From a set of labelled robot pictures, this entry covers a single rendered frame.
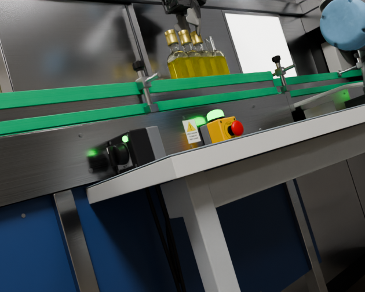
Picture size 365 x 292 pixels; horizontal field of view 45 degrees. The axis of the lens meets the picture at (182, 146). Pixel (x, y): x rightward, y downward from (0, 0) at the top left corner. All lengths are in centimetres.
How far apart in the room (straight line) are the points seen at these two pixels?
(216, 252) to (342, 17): 66
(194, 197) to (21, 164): 34
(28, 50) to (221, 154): 78
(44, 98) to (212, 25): 101
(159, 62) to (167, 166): 92
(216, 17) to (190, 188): 125
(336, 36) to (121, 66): 68
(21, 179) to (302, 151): 52
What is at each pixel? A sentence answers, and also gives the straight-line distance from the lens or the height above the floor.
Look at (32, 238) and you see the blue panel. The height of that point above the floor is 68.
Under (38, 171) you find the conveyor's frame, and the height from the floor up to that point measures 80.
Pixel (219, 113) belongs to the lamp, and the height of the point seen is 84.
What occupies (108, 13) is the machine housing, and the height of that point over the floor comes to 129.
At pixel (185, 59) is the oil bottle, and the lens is 139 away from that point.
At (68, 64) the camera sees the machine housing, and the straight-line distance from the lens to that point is 135.
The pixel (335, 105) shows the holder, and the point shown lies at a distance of 148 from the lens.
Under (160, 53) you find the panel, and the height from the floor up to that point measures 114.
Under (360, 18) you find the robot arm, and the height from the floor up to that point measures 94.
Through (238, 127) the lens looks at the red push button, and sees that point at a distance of 110.
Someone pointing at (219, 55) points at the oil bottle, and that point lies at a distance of 152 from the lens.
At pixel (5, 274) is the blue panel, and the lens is 85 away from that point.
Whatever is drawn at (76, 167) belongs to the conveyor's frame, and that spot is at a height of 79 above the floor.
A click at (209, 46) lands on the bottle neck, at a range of 153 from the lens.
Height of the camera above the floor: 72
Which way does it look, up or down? 4 degrees up
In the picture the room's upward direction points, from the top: 17 degrees counter-clockwise
